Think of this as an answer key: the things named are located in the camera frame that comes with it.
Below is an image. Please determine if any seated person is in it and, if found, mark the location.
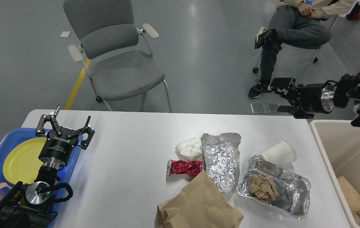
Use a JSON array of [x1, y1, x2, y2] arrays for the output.
[[248, 0, 354, 98]]

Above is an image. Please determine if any crumpled white tissue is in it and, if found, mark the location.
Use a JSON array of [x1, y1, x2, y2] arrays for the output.
[[175, 138, 203, 162]]

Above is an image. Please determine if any brown paper bag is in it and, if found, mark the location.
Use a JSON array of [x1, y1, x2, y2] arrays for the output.
[[156, 170, 244, 228]]

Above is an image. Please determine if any blue plastic tray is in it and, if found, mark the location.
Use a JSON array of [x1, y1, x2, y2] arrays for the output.
[[0, 128, 82, 212]]

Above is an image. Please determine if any aluminium foil tray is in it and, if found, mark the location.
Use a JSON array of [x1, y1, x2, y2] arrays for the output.
[[236, 155, 311, 219]]

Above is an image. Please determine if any cardboard piece in bin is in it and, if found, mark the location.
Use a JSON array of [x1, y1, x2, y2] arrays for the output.
[[337, 176, 360, 213]]

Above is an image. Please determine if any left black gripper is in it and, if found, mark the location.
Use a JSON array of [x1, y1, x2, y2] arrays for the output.
[[35, 105, 95, 167]]

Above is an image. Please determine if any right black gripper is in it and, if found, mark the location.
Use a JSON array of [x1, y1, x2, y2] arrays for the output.
[[270, 78, 335, 119]]

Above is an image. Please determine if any yellow plate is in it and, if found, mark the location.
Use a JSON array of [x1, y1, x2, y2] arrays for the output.
[[3, 137, 47, 184]]

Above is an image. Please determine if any person's wheeled chair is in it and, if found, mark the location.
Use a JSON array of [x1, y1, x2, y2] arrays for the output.
[[252, 14, 346, 84]]

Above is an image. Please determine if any white paper cup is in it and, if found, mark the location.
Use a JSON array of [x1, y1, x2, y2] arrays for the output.
[[258, 140, 297, 165]]

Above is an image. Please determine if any beige plastic bin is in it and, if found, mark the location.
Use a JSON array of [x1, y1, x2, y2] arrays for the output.
[[310, 120, 360, 228]]

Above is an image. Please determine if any silver foil bag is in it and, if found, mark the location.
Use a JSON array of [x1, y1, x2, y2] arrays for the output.
[[201, 133, 241, 193]]

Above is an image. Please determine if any crumpled brown napkin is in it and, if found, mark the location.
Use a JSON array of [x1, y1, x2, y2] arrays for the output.
[[249, 174, 278, 204]]

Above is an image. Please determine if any crushed red can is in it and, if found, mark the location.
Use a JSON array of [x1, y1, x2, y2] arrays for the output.
[[166, 159, 206, 177]]

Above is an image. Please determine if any grey office chair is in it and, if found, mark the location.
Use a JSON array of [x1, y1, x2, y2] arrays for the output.
[[63, 0, 172, 112]]

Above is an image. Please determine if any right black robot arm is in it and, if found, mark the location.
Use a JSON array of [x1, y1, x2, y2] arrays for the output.
[[270, 73, 360, 127]]

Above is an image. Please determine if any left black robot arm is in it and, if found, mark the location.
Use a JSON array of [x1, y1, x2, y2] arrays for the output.
[[0, 106, 95, 228]]

